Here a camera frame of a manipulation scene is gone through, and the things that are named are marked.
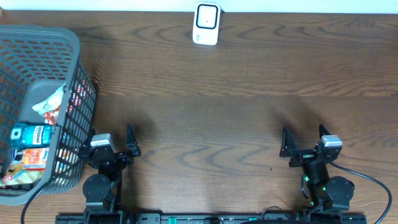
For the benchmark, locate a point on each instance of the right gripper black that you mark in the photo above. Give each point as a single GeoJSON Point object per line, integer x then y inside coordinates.
{"type": "Point", "coordinates": [303, 156]}

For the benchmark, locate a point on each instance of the white barcode scanner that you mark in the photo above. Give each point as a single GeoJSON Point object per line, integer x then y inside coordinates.
{"type": "Point", "coordinates": [206, 23]}

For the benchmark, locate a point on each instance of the orange chocolate bar wrapper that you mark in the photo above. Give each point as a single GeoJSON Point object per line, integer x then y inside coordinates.
{"type": "Point", "coordinates": [51, 117]}

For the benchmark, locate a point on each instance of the blue Listerine mouthwash bottle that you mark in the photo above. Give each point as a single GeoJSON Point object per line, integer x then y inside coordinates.
{"type": "Point", "coordinates": [24, 136]}

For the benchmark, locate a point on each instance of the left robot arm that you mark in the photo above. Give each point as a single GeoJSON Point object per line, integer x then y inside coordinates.
{"type": "Point", "coordinates": [103, 190]}

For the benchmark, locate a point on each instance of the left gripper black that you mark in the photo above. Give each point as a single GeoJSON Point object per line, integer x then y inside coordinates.
{"type": "Point", "coordinates": [131, 143]}

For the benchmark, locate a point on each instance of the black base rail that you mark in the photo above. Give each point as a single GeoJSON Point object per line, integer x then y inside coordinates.
{"type": "Point", "coordinates": [155, 218]}

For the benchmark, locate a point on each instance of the yellow snack chip bag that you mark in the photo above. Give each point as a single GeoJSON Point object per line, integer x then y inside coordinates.
{"type": "Point", "coordinates": [27, 167]}

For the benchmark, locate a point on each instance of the pale green snack packet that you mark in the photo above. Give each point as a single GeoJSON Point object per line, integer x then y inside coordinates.
{"type": "Point", "coordinates": [51, 103]}

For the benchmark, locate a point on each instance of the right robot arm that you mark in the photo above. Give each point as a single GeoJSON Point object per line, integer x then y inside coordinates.
{"type": "Point", "coordinates": [330, 196]}

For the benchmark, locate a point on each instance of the grey plastic mesh basket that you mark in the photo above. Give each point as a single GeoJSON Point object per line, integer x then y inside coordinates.
{"type": "Point", "coordinates": [35, 62]}

